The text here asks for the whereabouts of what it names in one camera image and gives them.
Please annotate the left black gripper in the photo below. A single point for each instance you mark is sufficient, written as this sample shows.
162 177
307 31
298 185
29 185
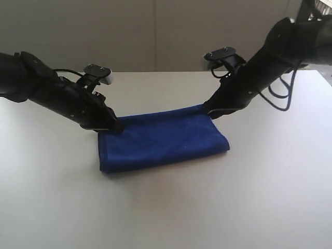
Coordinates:
81 106

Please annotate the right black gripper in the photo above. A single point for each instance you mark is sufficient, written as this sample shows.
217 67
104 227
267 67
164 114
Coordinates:
236 93

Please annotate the blue towel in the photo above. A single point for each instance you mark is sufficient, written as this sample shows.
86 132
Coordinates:
156 139

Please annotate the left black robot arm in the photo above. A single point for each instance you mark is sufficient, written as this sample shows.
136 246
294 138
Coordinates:
25 77

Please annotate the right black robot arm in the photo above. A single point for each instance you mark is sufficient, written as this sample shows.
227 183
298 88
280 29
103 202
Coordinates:
289 46

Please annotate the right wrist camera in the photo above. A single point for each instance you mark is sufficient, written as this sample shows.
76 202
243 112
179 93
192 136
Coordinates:
216 57

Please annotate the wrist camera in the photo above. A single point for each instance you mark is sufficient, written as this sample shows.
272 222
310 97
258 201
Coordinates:
216 57
103 74

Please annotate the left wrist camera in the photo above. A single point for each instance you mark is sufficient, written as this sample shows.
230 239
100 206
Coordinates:
103 74

